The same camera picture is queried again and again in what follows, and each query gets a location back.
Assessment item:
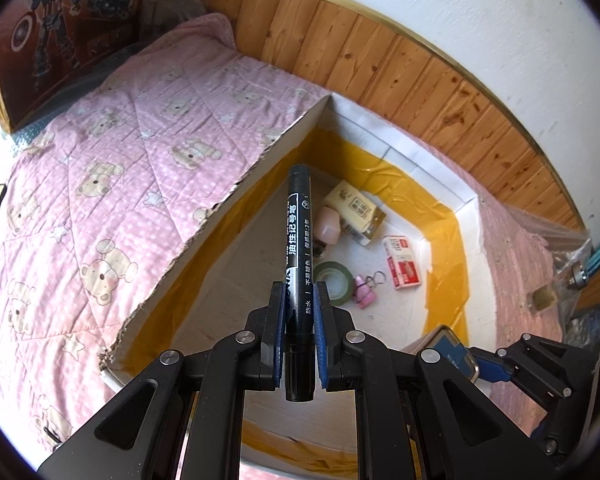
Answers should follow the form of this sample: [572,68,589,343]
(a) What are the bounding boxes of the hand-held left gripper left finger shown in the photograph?
[37,281,288,480]

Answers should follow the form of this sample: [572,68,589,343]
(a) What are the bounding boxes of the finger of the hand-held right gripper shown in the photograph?
[527,400,582,466]
[467,332,600,402]

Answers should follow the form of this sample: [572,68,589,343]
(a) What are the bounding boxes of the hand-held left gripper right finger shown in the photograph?
[314,281,536,480]

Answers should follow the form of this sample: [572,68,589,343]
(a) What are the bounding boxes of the gold tin blue lid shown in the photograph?
[402,324,481,386]

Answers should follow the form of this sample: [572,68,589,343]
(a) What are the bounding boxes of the green tape roll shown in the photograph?
[313,261,354,304]

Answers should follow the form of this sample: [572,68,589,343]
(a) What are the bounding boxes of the white cardboard box yellow tape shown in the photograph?
[97,92,496,476]

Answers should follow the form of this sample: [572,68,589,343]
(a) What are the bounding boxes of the black marker pen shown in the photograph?
[281,162,317,403]

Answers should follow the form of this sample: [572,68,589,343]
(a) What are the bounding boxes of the red white staples box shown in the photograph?
[381,235,424,291]

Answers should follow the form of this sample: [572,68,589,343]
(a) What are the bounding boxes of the pink stapler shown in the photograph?
[314,207,342,257]

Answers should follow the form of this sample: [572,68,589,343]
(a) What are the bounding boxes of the cream tissue pack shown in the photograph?
[322,180,387,247]

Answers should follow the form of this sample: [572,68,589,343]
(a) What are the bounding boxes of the glass tea bottle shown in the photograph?
[531,264,590,312]

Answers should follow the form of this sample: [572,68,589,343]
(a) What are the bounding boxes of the clear bubble wrap roll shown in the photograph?
[507,207,593,273]

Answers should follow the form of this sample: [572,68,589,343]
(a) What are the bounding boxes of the pink bear print blanket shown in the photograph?
[0,12,568,480]

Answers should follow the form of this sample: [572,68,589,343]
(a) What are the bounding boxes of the grey wrapping sheet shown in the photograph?
[140,0,208,48]

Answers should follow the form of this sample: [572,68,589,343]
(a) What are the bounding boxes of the brown robot print box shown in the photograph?
[0,0,150,135]

